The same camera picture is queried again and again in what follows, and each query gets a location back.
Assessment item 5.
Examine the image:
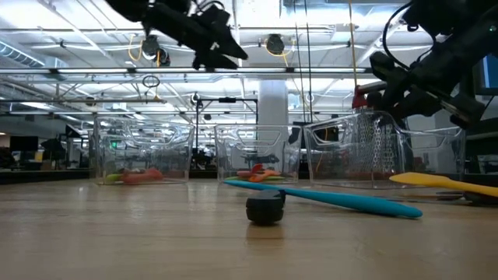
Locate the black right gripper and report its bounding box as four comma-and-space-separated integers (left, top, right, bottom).
367, 19, 498, 129

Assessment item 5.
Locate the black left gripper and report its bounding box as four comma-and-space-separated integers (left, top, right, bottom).
143, 3, 249, 70

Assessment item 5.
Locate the blue silicone spatula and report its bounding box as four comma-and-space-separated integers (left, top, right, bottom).
223, 179, 424, 219

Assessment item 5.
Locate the green silicone spatula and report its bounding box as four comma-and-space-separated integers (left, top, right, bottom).
224, 175, 288, 183

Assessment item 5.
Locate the orange silicone spatula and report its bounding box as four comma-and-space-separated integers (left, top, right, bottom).
247, 169, 282, 184

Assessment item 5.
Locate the red silicone spoon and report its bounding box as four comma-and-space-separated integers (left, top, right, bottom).
120, 167, 165, 185

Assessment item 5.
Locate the serrated black-handled knife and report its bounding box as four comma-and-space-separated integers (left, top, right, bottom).
245, 188, 287, 226

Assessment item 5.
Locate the red steel box grater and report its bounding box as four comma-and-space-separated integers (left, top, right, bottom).
351, 79, 414, 180

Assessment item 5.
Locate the clear plastic bin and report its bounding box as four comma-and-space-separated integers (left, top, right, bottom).
92, 115, 195, 186
303, 110, 467, 191
215, 124, 303, 184

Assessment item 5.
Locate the white building column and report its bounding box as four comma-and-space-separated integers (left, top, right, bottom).
258, 79, 289, 129

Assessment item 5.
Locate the yellow silicone spatula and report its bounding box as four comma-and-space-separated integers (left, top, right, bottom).
390, 172, 498, 198

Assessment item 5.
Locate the grey computer desk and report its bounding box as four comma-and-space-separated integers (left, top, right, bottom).
465, 118, 498, 174

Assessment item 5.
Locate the black computer monitor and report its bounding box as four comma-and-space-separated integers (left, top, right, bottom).
472, 54, 498, 97

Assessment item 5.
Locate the dark background monitor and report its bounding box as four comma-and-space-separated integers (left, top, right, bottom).
9, 135, 40, 152

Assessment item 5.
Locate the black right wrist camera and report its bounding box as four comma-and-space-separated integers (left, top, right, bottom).
369, 51, 410, 86

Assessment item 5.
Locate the black background rig frame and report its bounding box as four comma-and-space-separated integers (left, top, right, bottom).
195, 96, 259, 126

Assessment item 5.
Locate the black camera cable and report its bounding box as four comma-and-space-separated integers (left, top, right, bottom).
382, 2, 437, 72

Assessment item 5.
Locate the black-handled kitchen knife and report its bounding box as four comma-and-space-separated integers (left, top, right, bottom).
422, 191, 498, 207
435, 190, 466, 201

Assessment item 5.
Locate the black aluminium table frame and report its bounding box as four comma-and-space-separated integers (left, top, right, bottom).
0, 169, 94, 185

